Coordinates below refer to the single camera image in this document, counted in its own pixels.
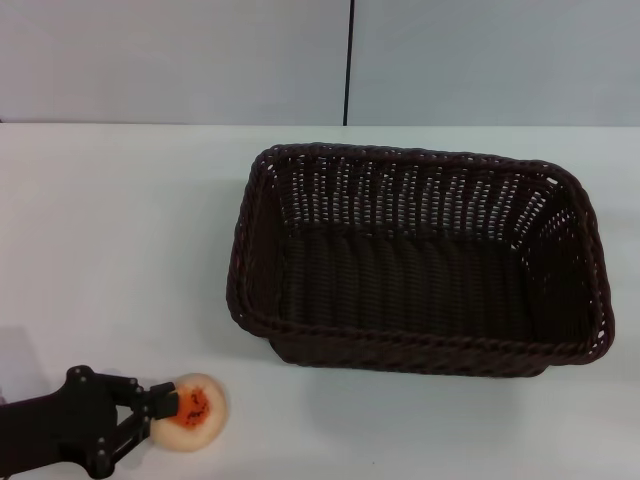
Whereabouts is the dark brown woven basket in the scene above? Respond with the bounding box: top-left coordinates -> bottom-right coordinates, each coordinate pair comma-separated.
225,142 -> 617,380

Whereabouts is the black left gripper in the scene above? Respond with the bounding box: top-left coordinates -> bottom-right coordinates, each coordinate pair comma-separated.
0,365 -> 182,473

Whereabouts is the peach bun with orange centre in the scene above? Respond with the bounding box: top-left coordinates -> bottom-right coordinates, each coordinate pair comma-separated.
149,372 -> 229,441

